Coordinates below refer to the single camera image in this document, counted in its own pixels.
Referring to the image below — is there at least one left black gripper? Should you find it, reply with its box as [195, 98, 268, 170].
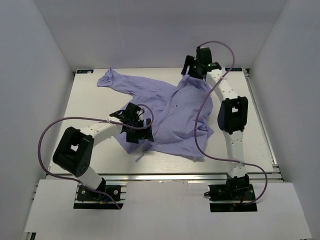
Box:
[126, 118, 154, 144]

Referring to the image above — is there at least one lilac zip-up jacket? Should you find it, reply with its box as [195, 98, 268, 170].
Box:
[97, 68, 214, 159]

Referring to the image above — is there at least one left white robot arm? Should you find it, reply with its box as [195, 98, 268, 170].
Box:
[52, 102, 155, 200]

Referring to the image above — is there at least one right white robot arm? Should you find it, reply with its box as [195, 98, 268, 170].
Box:
[181, 44, 249, 180]

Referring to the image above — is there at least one right blue table label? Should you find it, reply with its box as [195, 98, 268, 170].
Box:
[224, 67, 243, 72]

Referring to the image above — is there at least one blue table label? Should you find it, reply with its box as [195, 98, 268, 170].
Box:
[224, 67, 243, 72]
[76, 69, 94, 74]

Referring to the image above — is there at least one left blue table label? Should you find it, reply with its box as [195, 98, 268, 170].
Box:
[76, 69, 94, 74]

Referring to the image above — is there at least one white front cover board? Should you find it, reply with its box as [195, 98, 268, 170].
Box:
[25, 180, 312, 240]

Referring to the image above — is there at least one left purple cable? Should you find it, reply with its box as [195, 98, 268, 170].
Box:
[38, 103, 154, 209]

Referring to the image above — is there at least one purple cable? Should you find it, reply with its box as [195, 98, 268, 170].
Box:
[193, 40, 268, 206]
[38, 103, 154, 209]

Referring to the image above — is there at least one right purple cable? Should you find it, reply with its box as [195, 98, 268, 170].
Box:
[193, 40, 268, 206]

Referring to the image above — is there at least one aluminium right side rail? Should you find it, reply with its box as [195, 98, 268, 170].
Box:
[243, 68, 279, 167]

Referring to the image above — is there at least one aluminium rail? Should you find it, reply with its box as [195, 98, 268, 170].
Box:
[243, 68, 279, 167]
[46, 172, 284, 183]

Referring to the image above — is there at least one aluminium front rail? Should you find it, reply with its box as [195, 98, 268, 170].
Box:
[46, 172, 284, 183]

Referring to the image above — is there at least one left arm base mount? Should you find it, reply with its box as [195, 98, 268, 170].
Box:
[73, 183, 127, 210]

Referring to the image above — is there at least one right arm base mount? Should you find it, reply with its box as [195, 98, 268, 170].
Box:
[203, 179, 258, 213]

